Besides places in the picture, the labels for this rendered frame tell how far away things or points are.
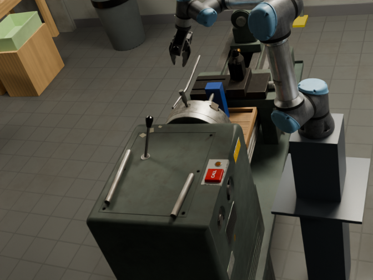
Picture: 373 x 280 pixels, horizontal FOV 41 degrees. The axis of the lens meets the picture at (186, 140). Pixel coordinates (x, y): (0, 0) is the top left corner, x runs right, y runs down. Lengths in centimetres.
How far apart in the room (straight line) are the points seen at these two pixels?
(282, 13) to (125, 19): 380
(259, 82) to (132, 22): 295
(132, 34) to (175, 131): 355
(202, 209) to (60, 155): 283
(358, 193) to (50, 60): 398
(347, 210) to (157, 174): 89
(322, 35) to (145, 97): 180
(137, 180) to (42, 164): 258
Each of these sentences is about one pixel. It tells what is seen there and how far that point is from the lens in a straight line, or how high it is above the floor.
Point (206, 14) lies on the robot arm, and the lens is 207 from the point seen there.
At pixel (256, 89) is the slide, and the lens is 273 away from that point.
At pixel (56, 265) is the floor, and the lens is 358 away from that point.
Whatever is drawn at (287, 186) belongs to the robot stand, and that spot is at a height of 75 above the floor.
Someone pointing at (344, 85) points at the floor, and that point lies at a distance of 435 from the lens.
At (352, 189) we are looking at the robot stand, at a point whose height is 75.
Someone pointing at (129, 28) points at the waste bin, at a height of 25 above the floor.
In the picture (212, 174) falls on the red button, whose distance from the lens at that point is 183.
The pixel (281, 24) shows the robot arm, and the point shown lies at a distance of 179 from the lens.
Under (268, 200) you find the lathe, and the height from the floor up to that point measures 54.
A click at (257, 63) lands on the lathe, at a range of 316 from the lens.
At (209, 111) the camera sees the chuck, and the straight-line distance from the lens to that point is 222.
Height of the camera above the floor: 251
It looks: 38 degrees down
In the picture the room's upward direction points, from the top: 17 degrees counter-clockwise
